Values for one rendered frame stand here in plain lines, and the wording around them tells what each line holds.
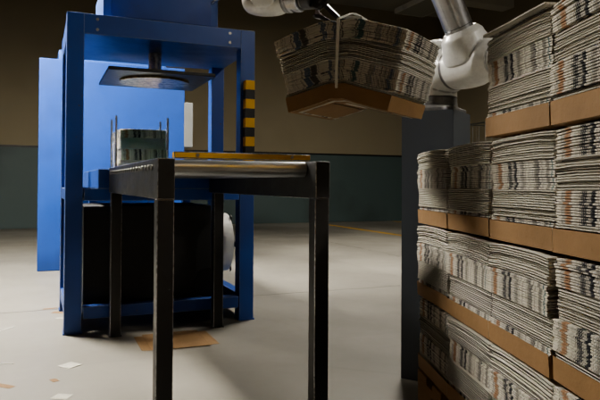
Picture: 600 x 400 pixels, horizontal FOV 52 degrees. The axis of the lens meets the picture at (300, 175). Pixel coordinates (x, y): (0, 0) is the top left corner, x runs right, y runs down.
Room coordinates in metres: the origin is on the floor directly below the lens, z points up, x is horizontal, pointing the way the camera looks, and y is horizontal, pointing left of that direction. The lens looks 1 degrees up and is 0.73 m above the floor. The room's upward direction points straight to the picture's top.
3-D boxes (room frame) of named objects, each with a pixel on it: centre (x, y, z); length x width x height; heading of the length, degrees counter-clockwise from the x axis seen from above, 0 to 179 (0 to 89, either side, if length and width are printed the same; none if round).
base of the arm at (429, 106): (2.36, -0.50, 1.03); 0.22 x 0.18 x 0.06; 57
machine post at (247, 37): (3.32, 0.30, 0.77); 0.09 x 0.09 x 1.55; 23
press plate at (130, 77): (3.43, 0.82, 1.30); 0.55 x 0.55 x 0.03; 23
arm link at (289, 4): (1.94, 0.02, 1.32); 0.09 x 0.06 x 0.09; 151
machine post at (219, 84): (3.88, 0.53, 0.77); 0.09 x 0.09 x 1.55; 23
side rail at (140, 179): (2.39, 0.65, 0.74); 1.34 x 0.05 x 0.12; 23
